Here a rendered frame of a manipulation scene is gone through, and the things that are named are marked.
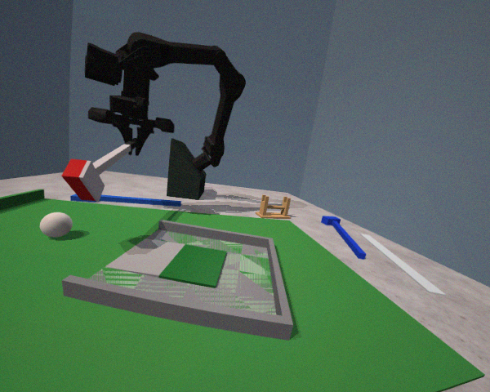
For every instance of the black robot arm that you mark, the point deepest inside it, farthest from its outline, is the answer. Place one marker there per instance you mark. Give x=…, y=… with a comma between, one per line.
x=139, y=57

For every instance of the green flat mat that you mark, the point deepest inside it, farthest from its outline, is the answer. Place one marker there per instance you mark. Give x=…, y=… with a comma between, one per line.
x=346, y=335

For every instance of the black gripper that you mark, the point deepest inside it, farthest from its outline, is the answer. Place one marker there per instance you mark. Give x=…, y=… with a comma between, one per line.
x=123, y=122

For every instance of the beige ball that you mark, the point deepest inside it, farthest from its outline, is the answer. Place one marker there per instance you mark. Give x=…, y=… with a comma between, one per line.
x=56, y=224

